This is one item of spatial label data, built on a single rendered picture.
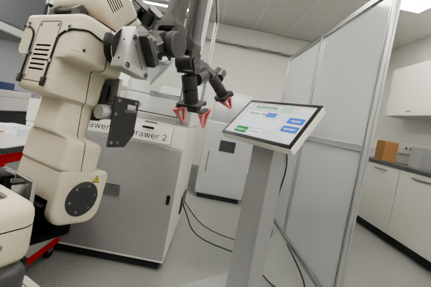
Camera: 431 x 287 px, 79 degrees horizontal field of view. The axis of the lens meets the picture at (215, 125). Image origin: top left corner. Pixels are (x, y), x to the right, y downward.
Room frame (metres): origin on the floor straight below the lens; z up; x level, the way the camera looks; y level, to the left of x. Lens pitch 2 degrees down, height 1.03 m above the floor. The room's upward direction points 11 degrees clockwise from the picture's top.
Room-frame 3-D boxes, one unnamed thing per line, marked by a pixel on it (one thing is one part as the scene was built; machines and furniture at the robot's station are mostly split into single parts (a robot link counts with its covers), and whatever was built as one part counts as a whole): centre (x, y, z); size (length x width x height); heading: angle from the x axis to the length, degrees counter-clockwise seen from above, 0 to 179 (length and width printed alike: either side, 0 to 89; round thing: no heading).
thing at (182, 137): (2.11, 0.67, 0.87); 1.02 x 0.95 x 0.14; 90
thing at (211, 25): (2.11, 0.18, 1.52); 0.87 x 0.01 x 0.86; 0
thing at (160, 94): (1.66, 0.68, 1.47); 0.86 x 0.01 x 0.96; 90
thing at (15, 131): (1.36, 0.99, 0.78); 0.12 x 0.08 x 0.04; 164
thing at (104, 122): (1.63, 0.72, 0.87); 0.29 x 0.02 x 0.11; 90
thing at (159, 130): (1.62, 0.40, 0.87); 0.29 x 0.02 x 0.11; 90
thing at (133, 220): (2.11, 0.67, 0.40); 1.03 x 0.95 x 0.80; 90
